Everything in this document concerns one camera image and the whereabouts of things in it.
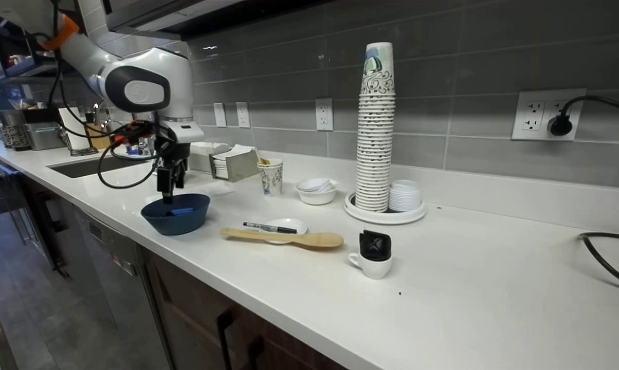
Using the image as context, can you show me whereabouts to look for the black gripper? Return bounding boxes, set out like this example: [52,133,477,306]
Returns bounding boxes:
[149,120,192,202]

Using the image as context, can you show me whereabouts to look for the blue bowl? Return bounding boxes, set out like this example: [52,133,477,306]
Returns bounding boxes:
[140,191,212,238]

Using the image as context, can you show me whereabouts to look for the black and grey marker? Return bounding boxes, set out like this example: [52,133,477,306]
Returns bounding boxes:
[240,220,299,236]

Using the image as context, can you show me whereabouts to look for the small white bowl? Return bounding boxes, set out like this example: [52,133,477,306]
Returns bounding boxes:
[293,176,339,207]

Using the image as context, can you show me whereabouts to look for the metal napkin dispenser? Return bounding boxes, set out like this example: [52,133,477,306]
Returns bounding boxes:
[210,144,260,183]

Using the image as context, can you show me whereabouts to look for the counter sink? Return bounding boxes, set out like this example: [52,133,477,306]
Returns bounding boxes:
[48,154,146,181]

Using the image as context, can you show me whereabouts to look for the wooden spoon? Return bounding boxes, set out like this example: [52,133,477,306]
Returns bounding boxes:
[219,226,346,252]

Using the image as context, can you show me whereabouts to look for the grey countertop appliance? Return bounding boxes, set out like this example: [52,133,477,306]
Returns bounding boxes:
[0,105,68,152]

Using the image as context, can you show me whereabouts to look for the tall paper cup stack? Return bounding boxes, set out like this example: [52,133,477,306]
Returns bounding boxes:
[354,41,396,214]

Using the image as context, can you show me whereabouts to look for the black object in cup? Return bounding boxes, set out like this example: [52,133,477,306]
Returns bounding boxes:
[358,228,393,263]

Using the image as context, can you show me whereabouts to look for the white round cup tray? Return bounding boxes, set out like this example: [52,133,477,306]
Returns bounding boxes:
[343,188,428,226]

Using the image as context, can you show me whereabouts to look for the white espresso cup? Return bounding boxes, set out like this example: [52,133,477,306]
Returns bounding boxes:
[347,247,395,282]

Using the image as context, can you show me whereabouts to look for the short white cup stack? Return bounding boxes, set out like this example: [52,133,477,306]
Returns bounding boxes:
[387,179,423,214]

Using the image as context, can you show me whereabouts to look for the black power plug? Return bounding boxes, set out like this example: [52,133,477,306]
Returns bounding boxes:
[547,111,576,138]

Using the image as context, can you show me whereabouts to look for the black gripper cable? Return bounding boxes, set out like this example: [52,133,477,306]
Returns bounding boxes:
[95,120,162,192]

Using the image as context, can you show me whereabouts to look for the white light switch plate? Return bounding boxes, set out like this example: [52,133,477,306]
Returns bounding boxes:
[212,101,227,130]

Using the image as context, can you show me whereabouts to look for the wide white wall outlet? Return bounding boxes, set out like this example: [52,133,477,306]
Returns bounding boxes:
[510,88,588,144]

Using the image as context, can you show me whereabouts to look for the thick black cable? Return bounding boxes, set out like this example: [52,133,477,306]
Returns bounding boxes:
[577,229,619,290]

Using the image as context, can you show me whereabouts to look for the black plug cable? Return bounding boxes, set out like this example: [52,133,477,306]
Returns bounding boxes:
[560,91,619,123]

